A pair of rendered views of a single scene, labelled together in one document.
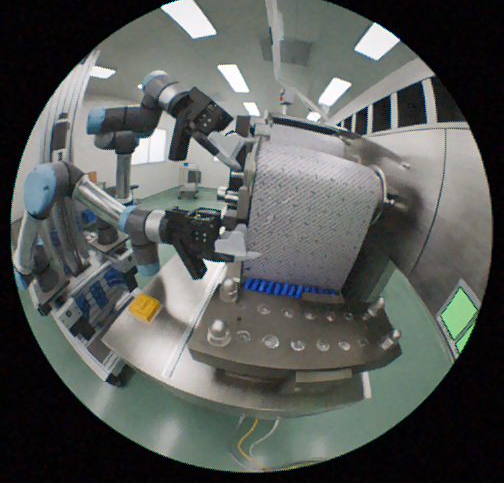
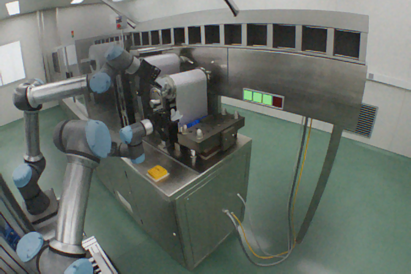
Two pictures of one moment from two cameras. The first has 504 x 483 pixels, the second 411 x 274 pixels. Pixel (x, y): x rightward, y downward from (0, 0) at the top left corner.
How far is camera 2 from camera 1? 90 cm
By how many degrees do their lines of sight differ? 47
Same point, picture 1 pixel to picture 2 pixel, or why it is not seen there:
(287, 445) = (270, 233)
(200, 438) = not seen: outside the picture
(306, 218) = (190, 96)
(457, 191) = (233, 67)
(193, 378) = (203, 166)
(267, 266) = (185, 118)
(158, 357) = (188, 174)
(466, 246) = (241, 80)
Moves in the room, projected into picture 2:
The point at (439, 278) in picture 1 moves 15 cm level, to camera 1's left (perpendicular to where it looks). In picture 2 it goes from (237, 91) to (223, 98)
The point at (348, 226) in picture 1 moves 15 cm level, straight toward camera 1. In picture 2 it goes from (201, 92) to (210, 99)
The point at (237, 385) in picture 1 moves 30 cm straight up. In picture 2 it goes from (213, 158) to (211, 104)
